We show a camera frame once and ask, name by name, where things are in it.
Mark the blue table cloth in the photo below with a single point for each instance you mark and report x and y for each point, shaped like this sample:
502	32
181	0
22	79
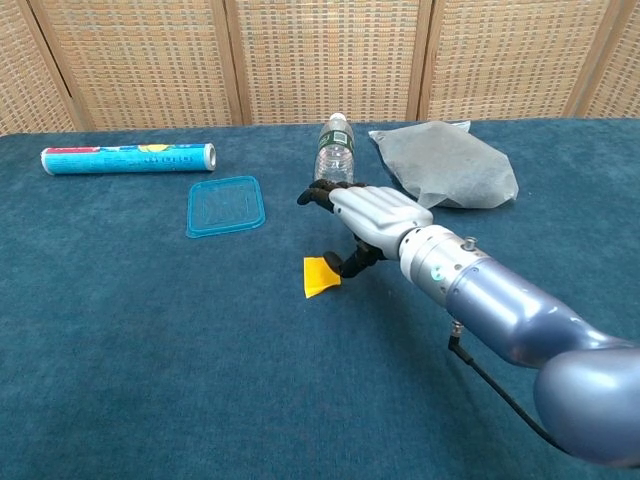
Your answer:
200	350

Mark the clear plastic water bottle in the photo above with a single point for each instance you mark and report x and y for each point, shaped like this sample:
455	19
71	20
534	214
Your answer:
334	155

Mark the blue square container lid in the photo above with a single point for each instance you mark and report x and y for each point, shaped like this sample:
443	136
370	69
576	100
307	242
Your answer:
226	206

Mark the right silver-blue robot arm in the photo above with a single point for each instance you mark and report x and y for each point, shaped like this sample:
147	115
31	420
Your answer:
525	320

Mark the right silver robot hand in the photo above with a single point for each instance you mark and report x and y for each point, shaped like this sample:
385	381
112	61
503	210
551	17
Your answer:
380	215

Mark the woven bamboo folding screen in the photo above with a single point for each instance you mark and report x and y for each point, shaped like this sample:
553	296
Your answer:
320	60

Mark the yellow sticky note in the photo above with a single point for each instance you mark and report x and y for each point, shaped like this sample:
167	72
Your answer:
317	278

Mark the grey translucent plastic bag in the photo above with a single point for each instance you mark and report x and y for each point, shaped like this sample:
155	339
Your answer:
445	165

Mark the blue plastic wrap roll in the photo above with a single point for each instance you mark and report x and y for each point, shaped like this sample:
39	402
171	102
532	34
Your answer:
125	159

